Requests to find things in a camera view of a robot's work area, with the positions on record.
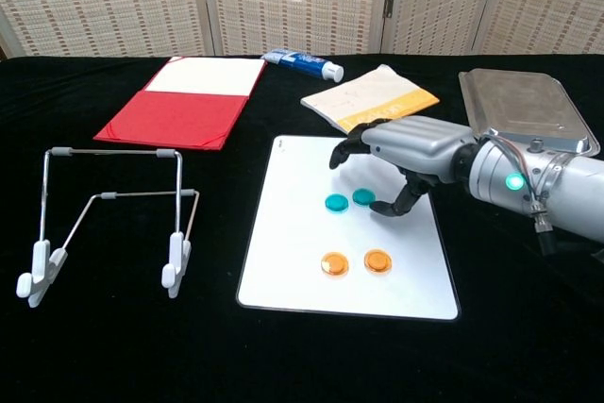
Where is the teal round magnet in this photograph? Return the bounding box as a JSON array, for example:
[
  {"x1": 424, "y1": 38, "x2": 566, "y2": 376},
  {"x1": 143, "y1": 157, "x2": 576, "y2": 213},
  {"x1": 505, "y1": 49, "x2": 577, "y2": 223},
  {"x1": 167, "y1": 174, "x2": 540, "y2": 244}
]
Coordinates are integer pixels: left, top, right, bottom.
[
  {"x1": 351, "y1": 187, "x2": 377, "y2": 208},
  {"x1": 323, "y1": 193, "x2": 351, "y2": 214}
]

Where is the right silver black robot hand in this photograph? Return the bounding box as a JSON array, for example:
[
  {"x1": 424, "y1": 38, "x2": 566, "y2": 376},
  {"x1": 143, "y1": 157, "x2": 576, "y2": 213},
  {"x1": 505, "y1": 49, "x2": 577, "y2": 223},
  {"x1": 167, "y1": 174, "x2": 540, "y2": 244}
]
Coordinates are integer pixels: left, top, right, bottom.
[{"x1": 328, "y1": 114, "x2": 478, "y2": 219}]

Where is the black tablecloth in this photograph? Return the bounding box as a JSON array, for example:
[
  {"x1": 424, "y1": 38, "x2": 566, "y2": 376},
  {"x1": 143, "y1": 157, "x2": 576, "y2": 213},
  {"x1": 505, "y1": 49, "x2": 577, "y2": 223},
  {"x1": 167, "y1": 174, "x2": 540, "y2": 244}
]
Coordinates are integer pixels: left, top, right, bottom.
[{"x1": 0, "y1": 52, "x2": 604, "y2": 403}]

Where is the white yellow notebook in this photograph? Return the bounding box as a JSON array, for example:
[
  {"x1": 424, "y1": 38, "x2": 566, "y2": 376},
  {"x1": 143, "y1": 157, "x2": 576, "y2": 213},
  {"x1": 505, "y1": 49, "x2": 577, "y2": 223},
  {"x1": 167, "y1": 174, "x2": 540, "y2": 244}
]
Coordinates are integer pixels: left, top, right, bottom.
[{"x1": 299, "y1": 63, "x2": 441, "y2": 136}]

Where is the stainless steel tray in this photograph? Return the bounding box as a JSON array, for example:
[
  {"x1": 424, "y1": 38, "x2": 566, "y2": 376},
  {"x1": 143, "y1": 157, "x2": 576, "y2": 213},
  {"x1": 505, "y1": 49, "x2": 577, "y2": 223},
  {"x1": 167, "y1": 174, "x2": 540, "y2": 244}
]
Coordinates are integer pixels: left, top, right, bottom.
[{"x1": 458, "y1": 68, "x2": 596, "y2": 158}]

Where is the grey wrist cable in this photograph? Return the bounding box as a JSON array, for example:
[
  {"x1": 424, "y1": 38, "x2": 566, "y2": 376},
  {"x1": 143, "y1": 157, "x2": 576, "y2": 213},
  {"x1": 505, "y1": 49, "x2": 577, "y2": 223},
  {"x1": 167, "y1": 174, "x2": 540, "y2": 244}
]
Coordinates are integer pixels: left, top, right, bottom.
[{"x1": 480, "y1": 132, "x2": 561, "y2": 256}]

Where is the wire book stand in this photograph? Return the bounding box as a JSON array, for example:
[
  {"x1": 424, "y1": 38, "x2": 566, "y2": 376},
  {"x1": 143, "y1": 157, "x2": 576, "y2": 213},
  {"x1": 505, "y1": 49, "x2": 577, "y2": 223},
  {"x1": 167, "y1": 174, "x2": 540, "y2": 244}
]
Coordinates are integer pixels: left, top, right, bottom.
[{"x1": 15, "y1": 146, "x2": 201, "y2": 309}]

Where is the white rectangular board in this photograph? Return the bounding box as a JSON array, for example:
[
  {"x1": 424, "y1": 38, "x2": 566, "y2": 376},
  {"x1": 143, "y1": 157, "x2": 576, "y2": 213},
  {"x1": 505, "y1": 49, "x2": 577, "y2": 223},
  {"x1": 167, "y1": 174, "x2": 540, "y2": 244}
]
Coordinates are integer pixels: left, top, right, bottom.
[{"x1": 235, "y1": 134, "x2": 461, "y2": 323}]

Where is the orange round magnet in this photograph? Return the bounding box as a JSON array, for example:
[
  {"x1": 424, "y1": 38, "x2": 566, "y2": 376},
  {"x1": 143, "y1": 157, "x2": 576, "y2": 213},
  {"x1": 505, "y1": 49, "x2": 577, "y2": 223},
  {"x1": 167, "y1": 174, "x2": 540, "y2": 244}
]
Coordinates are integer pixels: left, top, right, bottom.
[
  {"x1": 320, "y1": 251, "x2": 351, "y2": 277},
  {"x1": 362, "y1": 248, "x2": 394, "y2": 275}
]

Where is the blue white toothpaste tube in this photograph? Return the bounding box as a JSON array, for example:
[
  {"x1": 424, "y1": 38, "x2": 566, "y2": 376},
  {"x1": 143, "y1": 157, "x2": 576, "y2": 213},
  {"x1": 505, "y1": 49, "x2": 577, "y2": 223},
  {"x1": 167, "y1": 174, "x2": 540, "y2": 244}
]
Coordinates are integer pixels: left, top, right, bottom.
[{"x1": 260, "y1": 48, "x2": 344, "y2": 82}]

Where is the open red folder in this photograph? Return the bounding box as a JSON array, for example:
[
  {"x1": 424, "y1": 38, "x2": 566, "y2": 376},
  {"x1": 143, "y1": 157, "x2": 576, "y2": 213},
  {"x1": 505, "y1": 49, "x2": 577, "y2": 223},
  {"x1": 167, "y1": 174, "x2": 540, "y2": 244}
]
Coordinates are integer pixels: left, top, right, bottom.
[{"x1": 92, "y1": 56, "x2": 269, "y2": 152}]

